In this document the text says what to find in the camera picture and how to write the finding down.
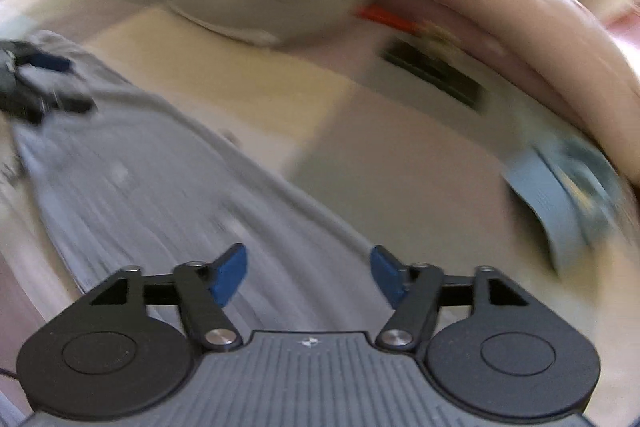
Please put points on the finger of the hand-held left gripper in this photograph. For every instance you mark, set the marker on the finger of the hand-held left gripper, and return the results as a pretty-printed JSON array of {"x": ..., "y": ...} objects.
[
  {"x": 50, "y": 63},
  {"x": 65, "y": 105}
]

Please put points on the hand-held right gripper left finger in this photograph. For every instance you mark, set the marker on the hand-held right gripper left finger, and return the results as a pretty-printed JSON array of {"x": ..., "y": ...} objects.
[{"x": 230, "y": 277}]

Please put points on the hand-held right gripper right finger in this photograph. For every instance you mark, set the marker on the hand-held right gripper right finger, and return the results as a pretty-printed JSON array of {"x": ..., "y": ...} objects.
[{"x": 387, "y": 274}]

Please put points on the grey pants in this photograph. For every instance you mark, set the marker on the grey pants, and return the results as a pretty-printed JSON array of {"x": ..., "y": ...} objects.
[{"x": 150, "y": 182}]

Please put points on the blue cap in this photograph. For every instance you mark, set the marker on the blue cap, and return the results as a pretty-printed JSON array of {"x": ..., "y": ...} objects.
[{"x": 555, "y": 202}]

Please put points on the small flower ornament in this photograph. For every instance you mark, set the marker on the small flower ornament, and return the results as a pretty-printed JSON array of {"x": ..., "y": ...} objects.
[{"x": 437, "y": 37}]

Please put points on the orange item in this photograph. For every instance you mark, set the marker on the orange item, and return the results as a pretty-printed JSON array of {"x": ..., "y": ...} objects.
[{"x": 385, "y": 18}]

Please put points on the folded pink quilt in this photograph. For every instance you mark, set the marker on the folded pink quilt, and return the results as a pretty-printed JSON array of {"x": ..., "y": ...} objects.
[{"x": 525, "y": 17}]

